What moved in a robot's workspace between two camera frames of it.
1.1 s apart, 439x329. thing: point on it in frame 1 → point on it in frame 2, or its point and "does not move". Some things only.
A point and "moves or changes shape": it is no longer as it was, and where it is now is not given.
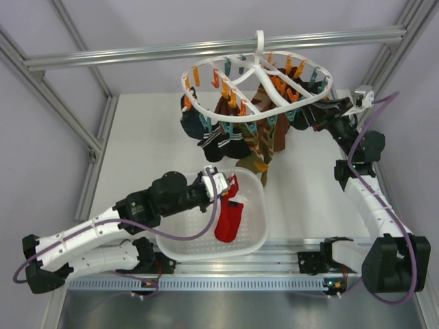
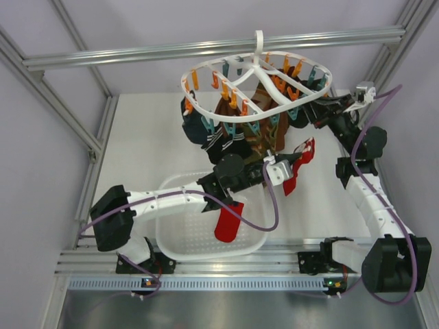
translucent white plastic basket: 250,236 does not move
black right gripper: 333,108 does not move
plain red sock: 230,214 does not move
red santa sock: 234,188 moves or changes shape
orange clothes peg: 225,92 does not move
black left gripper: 199,179 → 291,157
